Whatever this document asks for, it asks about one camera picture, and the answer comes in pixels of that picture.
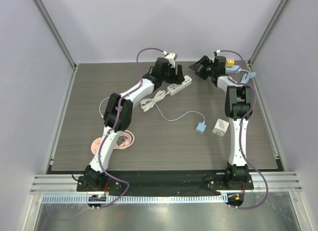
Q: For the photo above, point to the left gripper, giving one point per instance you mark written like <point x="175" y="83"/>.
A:
<point x="176" y="79"/>

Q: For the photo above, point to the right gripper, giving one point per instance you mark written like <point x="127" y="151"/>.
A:
<point x="203" y="67"/>

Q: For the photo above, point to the white power strip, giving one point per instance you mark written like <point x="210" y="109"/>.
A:
<point x="149" y="103"/>

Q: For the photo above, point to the blue USB charger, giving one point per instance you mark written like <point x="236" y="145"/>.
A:
<point x="201" y="127"/>

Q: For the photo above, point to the white cube adapter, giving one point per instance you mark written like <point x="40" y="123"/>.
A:
<point x="220" y="128"/>

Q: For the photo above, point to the pink round socket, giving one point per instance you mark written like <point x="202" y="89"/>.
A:
<point x="127" y="138"/>

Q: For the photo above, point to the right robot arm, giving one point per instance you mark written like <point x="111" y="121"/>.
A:
<point x="238" y="108"/>

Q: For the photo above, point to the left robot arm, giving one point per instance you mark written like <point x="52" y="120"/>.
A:
<point x="118" y="115"/>

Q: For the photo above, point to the yellow plug adapter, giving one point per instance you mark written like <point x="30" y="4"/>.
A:
<point x="229" y="63"/>

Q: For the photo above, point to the blue power strip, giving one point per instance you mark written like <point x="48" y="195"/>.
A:
<point x="237" y="69"/>

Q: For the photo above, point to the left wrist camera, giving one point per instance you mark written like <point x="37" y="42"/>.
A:
<point x="171" y="57"/>

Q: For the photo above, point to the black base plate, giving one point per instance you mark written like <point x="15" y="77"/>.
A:
<point x="210" y="179"/>

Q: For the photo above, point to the perforated cable duct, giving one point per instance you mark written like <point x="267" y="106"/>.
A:
<point x="99" y="199"/>

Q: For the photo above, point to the aluminium front rail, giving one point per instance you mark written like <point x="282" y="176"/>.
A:
<point x="278" y="181"/>

